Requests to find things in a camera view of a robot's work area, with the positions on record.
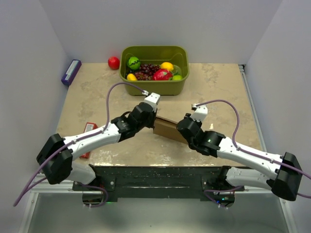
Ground small yellow fruit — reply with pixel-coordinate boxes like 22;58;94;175
126;73;137;81

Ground red flat box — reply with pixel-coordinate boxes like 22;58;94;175
80;122;98;159

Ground brown cardboard box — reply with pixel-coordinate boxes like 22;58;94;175
153;116;187;144

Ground green striped ball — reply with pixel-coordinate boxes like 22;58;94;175
127;56;140;70

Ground purple cable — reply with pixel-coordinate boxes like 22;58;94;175
194;99;311;209
12;82;149;208

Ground yellow lemon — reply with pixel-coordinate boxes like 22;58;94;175
160;62;174;71

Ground purple flat box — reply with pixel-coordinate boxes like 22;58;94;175
61;59;82;86

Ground purple grape bunch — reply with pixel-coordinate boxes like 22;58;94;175
134;64;160;81

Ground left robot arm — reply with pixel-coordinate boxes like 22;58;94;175
36;101;157;190

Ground red dragon fruit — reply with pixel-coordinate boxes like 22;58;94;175
153;69;173;81

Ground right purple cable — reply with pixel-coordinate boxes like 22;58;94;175
194;99;311;209

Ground green plastic bin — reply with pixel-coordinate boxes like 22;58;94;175
119;46;190;96

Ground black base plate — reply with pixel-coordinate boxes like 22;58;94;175
73;166;235;207

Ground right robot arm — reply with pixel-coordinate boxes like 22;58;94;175
176;116;302;201

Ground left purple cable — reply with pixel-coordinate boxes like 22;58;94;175
12;82;149;208

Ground red apple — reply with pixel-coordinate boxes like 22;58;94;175
108;56;120;70

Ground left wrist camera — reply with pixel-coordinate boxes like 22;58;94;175
142;90;161;113

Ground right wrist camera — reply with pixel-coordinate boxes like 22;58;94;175
190;103;208;122

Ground green lime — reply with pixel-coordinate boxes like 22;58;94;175
172;75;183;81

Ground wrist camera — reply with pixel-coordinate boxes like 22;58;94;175
142;90;161;113
190;103;208;122

